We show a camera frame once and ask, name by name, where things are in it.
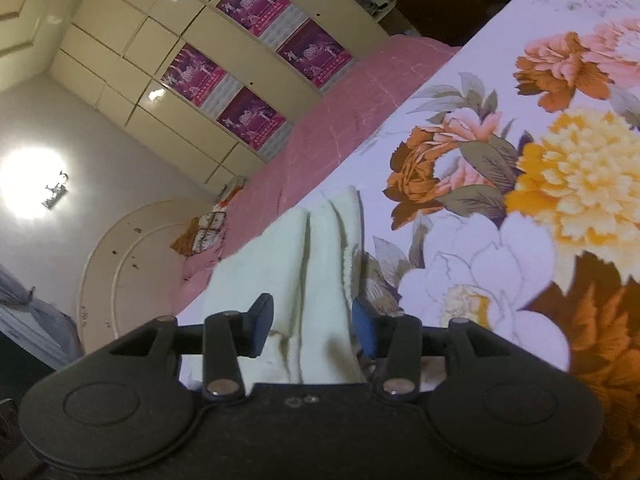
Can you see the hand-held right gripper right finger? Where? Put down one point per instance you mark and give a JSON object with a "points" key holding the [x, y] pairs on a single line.
{"points": [[364, 332]]}

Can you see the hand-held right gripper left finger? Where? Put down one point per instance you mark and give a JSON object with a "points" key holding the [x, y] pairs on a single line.
{"points": [[260, 330]]}

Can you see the pale green small cloth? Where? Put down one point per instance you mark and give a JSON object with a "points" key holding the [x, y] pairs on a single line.
{"points": [[320, 280]]}

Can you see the orange patterned pillow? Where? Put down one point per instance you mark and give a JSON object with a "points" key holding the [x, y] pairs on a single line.
{"points": [[202, 235]]}

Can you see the cream rounded headboard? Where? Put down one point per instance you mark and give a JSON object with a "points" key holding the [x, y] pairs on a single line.
{"points": [[140, 270]]}

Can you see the floral printed bed sheet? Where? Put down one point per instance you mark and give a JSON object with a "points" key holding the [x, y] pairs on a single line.
{"points": [[500, 210]]}

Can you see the pink quilted bedspread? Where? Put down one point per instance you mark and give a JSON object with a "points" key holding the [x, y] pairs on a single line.
{"points": [[340, 125]]}

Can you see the grey curtain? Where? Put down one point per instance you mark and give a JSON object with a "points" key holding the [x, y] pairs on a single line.
{"points": [[35, 320]]}

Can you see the cream wardrobe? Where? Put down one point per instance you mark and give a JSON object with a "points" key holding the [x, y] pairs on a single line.
{"points": [[125, 35]]}

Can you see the purple wall poster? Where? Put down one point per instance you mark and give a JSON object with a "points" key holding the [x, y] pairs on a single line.
{"points": [[314, 54], [252, 2], [252, 117], [192, 76]]}

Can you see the bright wall lamp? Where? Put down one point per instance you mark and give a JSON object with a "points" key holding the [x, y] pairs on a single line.
{"points": [[35, 182]]}

